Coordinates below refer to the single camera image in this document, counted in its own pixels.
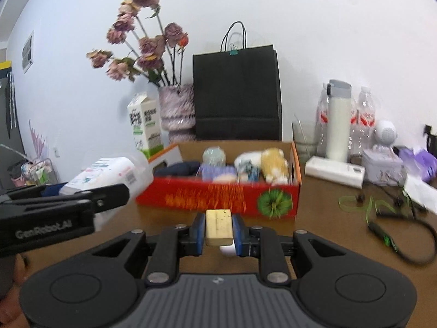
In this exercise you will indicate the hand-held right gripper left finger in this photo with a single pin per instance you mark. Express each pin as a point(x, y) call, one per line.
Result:
point(198, 234)

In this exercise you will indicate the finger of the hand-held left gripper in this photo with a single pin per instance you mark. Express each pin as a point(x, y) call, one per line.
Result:
point(102, 194)

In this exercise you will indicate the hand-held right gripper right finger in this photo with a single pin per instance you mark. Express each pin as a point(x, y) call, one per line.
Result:
point(239, 235)

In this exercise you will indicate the beige rectangular block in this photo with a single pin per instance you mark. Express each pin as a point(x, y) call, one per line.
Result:
point(219, 227)

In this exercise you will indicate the red orange cardboard box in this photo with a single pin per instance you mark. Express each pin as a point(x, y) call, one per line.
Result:
point(205, 198)

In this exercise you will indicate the brown wooden desktop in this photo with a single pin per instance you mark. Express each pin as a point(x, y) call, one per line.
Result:
point(324, 222)

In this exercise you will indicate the person's left hand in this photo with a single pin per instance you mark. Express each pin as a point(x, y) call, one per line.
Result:
point(23, 268)

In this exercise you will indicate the purple folded cloth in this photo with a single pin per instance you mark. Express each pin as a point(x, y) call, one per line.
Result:
point(215, 170)

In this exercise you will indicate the navy blue zip pouch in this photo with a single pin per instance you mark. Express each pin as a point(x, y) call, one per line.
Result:
point(177, 170)

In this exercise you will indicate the white plush toy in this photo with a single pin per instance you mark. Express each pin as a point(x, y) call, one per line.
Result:
point(247, 160)

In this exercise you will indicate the green white milk carton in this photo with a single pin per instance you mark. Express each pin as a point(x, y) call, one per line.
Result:
point(145, 126)

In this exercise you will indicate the mint green round ball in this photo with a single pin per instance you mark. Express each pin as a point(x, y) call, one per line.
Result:
point(214, 155)

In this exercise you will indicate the pink marbled vase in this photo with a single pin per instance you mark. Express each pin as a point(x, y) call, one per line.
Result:
point(177, 109)

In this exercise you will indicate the white power bank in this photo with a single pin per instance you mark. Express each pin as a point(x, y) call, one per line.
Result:
point(334, 172)

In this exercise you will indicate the clear glass cup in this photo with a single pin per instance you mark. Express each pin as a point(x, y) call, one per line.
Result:
point(305, 140)

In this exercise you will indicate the black paper bag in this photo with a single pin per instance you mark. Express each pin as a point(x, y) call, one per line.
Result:
point(237, 95)

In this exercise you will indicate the clear plastic water bottle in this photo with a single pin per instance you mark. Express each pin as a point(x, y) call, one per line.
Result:
point(322, 119)
point(363, 119)

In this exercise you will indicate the white thermos bottle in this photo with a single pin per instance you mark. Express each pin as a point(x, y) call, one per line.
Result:
point(338, 123)

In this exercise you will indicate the dried pink flower bouquet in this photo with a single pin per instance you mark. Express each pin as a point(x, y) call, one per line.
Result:
point(146, 47)

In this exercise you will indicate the purple tissue box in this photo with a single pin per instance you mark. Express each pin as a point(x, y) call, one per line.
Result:
point(384, 167)

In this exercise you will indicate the white round speaker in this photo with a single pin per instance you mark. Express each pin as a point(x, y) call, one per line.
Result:
point(385, 133)

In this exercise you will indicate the teal binder clip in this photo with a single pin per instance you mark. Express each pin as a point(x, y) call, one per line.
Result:
point(233, 52)

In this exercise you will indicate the white paper sheet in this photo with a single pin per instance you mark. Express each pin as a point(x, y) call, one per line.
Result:
point(421, 189)

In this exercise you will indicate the purple crumpled bag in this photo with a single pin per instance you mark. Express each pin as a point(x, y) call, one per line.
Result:
point(420, 162)

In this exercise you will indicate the white wall vent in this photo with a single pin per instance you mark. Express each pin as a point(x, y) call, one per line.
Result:
point(28, 53)

